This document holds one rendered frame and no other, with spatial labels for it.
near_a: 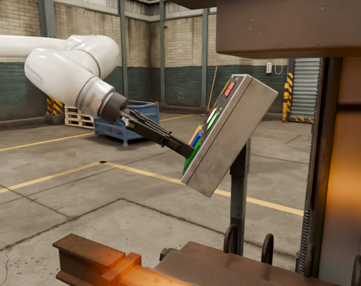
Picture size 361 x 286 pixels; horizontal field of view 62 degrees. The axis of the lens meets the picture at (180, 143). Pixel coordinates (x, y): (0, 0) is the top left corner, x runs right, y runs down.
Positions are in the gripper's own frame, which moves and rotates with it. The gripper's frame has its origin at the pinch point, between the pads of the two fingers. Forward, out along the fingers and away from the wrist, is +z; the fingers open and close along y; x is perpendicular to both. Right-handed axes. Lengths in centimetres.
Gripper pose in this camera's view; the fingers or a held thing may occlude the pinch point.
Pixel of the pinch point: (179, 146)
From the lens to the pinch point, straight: 74.4
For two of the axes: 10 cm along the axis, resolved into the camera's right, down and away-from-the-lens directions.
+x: 5.0, -8.4, -2.3
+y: -0.8, 2.2, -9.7
